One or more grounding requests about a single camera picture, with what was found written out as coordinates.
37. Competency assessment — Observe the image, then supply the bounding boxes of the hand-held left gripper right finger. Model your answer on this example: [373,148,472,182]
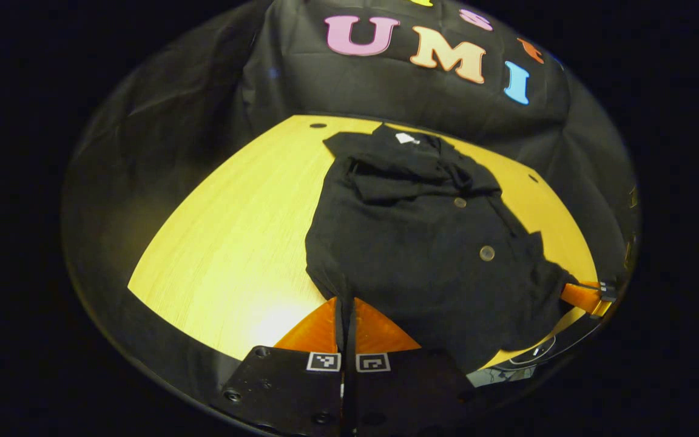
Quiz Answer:
[349,297,478,436]

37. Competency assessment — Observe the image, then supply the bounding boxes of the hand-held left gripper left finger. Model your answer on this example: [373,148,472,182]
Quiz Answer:
[222,297,345,437]

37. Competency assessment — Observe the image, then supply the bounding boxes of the black buttoned garment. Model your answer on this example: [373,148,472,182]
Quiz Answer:
[305,123,575,374]

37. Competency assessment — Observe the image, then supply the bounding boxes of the black backdrop cloth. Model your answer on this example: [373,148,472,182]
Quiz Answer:
[61,0,640,389]

